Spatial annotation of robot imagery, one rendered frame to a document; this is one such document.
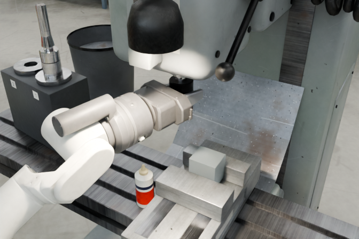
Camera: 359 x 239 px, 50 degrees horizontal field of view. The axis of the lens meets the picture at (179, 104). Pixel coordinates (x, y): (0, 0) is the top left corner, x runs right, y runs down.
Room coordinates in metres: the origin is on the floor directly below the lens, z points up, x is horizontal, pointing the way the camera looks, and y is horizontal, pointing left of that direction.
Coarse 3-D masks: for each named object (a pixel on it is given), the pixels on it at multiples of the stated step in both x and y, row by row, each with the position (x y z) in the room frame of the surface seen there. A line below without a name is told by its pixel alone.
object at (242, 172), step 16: (192, 144) 0.71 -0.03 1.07; (208, 144) 0.76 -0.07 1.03; (240, 160) 0.70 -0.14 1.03; (256, 160) 0.70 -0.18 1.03; (224, 176) 0.63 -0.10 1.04; (240, 176) 0.61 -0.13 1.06; (256, 176) 0.69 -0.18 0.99; (240, 192) 0.60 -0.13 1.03; (144, 208) 0.55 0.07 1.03; (160, 208) 0.55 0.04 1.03; (176, 208) 0.55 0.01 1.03; (240, 208) 0.61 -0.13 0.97; (144, 224) 0.51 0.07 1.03; (160, 224) 0.51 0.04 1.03; (176, 224) 0.51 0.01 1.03; (192, 224) 0.51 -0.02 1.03; (208, 224) 0.51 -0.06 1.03; (224, 224) 0.54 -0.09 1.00
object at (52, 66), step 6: (42, 60) 0.87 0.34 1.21; (48, 60) 0.87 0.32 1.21; (54, 60) 0.87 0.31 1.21; (60, 60) 0.90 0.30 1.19; (42, 66) 0.87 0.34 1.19; (48, 66) 0.87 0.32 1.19; (54, 66) 0.87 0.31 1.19; (60, 66) 0.89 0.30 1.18; (48, 72) 0.87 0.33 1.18; (54, 72) 0.87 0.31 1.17; (60, 72) 0.88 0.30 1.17
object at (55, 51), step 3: (42, 48) 0.89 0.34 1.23; (54, 48) 0.89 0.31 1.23; (57, 48) 0.89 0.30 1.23; (39, 51) 0.88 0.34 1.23; (42, 51) 0.87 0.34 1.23; (45, 51) 0.87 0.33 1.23; (48, 51) 0.87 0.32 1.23; (51, 51) 0.87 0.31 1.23; (54, 51) 0.88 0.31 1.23; (57, 51) 0.88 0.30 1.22; (42, 54) 0.87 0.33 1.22; (45, 54) 0.86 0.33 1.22; (48, 54) 0.87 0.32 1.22; (51, 54) 0.87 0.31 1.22; (54, 54) 0.87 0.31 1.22
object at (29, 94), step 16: (16, 64) 0.95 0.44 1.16; (32, 64) 0.97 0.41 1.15; (16, 80) 0.89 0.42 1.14; (32, 80) 0.88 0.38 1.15; (48, 80) 0.85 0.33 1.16; (64, 80) 0.86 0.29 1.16; (80, 80) 0.88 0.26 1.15; (16, 96) 0.90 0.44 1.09; (32, 96) 0.85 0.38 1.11; (48, 96) 0.81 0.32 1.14; (64, 96) 0.84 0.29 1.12; (80, 96) 0.87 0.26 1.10; (16, 112) 0.92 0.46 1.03; (32, 112) 0.86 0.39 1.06; (48, 112) 0.82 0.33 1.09; (32, 128) 0.88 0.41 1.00; (48, 144) 0.84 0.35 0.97
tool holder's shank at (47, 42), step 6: (36, 6) 0.88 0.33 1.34; (42, 6) 0.88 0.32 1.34; (36, 12) 0.88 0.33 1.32; (42, 12) 0.88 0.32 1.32; (42, 18) 0.88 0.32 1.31; (42, 24) 0.88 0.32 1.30; (48, 24) 0.88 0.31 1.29; (42, 30) 0.88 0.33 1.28; (48, 30) 0.88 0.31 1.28; (42, 36) 0.88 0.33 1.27; (48, 36) 0.88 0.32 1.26; (42, 42) 0.88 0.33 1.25; (48, 42) 0.88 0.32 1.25; (48, 48) 0.88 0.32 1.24
